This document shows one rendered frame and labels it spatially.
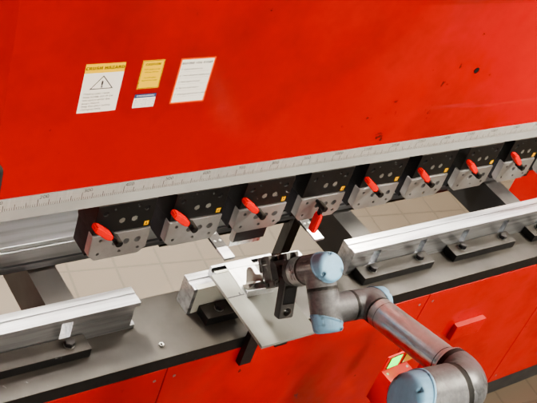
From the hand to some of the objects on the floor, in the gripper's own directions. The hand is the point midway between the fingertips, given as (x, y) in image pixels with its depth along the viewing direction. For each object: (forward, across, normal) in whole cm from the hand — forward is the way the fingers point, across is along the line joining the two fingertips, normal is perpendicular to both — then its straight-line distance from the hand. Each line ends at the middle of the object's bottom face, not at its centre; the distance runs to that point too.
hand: (256, 286), depth 252 cm
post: (+134, -92, -2) cm, 163 cm away
